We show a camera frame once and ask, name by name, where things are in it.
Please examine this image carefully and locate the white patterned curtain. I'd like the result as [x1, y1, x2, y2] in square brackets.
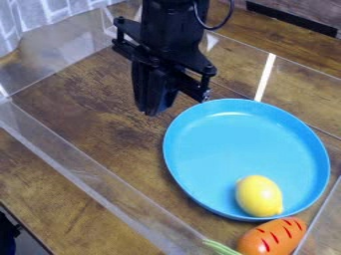
[0, 0, 124, 58]

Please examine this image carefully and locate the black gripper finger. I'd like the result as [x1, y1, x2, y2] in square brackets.
[146, 69, 178, 117]
[132, 62, 152, 114]

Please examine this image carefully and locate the dark object at lower left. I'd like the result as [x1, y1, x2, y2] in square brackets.
[0, 211, 20, 255]

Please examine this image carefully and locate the yellow toy lemon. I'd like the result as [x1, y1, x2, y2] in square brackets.
[235, 175, 284, 217]

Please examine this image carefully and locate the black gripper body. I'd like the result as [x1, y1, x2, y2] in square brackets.
[112, 13, 217, 103]

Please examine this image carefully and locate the orange toy carrot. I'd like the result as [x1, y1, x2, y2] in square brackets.
[202, 217, 308, 255]

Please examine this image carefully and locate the black cable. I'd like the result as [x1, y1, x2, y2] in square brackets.
[191, 0, 235, 32]

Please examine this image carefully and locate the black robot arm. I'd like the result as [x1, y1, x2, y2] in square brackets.
[112, 0, 217, 116]

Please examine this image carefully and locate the blue oval tray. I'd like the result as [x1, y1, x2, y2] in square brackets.
[163, 99, 330, 221]

